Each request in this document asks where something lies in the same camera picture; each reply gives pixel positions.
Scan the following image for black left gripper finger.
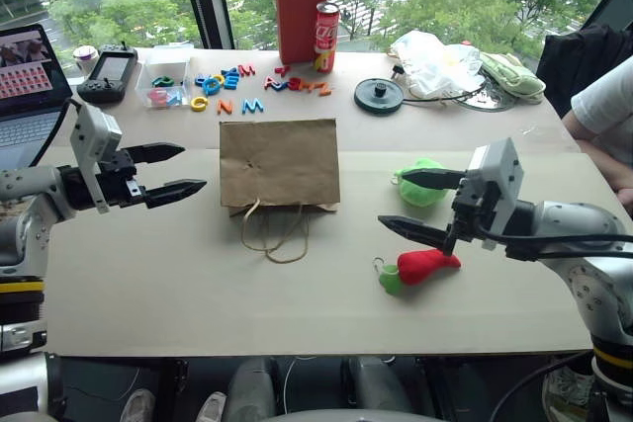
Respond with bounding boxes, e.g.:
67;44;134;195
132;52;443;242
142;178;208;211
123;142;187;165

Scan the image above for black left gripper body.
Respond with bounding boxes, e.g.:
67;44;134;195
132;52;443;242
98;148;148;210

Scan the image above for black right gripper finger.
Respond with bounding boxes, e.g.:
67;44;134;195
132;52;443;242
401;168;469;192
378;214;455;250

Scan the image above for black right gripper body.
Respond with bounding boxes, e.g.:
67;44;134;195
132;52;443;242
443;175;500;255

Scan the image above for green plush toy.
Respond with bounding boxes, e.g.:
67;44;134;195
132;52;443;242
394;158;450;209

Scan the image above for red plush chili toy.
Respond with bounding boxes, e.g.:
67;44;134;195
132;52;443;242
373;247;462;296

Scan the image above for brown paper bag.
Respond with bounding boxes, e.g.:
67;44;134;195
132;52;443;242
219;119;341;265

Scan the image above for white plastic bag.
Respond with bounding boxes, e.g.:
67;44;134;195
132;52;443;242
389;30;484;100

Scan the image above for blue round letter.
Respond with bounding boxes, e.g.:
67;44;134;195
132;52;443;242
202;74;226;97

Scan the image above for clear plastic box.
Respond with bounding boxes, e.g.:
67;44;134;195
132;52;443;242
135;55;192;111

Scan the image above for black handheld controller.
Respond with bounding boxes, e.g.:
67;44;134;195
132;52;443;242
76;41;139;105

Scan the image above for round glass lid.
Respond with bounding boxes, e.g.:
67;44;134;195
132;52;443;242
452;70;520;114

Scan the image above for black round disc base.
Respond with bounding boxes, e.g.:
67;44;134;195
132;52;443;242
353;77;406;115

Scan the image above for small white round container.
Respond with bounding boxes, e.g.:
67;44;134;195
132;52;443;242
72;44;101;73

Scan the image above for green white cloth mitt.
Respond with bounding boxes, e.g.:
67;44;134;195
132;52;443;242
478;50;547;104

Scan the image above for open laptop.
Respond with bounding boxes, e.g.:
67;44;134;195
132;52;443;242
0;24;75;171

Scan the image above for person in white shirt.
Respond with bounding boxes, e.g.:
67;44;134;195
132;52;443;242
561;53;633;218

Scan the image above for red cola can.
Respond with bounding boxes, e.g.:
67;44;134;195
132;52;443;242
313;1;342;73

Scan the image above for black jacket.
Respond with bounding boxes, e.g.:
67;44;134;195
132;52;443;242
536;24;633;118

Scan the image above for white sneaker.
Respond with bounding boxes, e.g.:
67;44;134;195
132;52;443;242
540;366;595;422

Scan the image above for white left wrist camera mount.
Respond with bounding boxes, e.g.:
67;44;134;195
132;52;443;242
68;103;124;214

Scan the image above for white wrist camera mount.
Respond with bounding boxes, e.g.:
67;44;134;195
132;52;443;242
467;137;524;251
68;103;124;214

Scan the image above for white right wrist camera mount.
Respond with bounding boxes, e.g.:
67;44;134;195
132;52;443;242
467;137;524;251

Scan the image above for thin black power cable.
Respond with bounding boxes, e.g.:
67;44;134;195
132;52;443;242
403;85;485;105

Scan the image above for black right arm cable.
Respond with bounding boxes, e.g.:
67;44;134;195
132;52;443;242
474;223;633;263

